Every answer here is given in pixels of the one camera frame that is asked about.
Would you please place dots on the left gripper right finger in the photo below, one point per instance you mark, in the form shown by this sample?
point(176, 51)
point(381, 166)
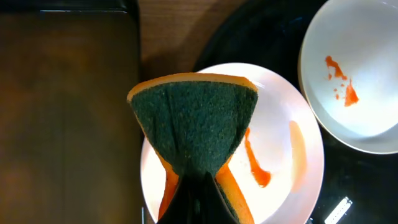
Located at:
point(213, 209)

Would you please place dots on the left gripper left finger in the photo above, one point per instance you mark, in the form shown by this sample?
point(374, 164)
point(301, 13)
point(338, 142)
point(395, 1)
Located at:
point(181, 209)

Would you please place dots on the white plate with ketchup streak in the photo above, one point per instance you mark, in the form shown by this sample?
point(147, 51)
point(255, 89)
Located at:
point(279, 165)

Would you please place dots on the green and orange sponge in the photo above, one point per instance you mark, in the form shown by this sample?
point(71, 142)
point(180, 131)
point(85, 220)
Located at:
point(195, 122)

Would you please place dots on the cream plate with ketchup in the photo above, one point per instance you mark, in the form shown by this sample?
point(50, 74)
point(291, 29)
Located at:
point(348, 72)

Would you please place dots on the round black serving tray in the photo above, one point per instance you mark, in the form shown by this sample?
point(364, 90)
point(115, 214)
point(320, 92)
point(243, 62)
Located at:
point(269, 33)

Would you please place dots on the black rectangular water tray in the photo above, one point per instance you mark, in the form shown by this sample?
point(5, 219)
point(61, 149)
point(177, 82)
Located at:
point(70, 145)

